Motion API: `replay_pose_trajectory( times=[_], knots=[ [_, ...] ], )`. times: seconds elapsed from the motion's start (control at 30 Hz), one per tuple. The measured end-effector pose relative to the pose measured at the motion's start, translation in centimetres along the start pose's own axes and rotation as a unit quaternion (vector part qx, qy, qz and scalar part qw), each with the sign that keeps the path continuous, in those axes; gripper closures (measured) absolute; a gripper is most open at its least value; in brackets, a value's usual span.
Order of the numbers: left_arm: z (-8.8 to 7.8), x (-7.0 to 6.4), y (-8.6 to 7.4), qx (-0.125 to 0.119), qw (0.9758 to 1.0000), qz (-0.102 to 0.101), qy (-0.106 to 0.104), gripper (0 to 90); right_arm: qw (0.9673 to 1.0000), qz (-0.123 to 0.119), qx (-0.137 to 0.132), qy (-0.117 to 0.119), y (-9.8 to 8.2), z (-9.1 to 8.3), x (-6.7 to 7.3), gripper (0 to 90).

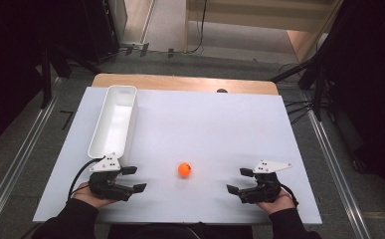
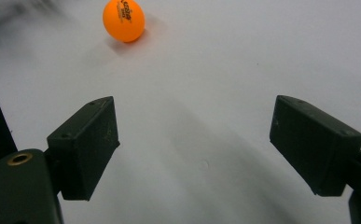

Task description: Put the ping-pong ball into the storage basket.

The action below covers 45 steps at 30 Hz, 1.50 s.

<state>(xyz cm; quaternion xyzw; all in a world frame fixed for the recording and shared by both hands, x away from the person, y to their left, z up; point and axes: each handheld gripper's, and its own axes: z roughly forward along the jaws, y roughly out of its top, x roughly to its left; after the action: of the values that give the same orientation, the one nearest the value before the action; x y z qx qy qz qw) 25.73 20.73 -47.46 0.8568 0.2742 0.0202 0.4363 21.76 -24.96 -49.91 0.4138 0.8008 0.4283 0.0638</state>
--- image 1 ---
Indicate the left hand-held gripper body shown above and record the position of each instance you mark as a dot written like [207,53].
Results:
[105,187]

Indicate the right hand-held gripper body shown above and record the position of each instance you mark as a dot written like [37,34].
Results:
[263,191]

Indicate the orange ball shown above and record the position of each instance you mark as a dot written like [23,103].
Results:
[184,169]

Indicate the long white plastic box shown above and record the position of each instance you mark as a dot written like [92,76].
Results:
[113,122]

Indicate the person's left hand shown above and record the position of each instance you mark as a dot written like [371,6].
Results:
[90,200]

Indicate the person's right hand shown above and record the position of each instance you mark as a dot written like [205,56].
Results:
[278,204]

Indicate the white board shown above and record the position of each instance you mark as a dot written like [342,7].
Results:
[213,132]

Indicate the wooden table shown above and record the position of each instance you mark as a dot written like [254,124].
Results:
[180,83]

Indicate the black metal stand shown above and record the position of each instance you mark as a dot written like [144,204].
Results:
[318,89]
[46,76]

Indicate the metal floor rail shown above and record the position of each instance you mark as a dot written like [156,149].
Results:
[337,172]
[17,159]

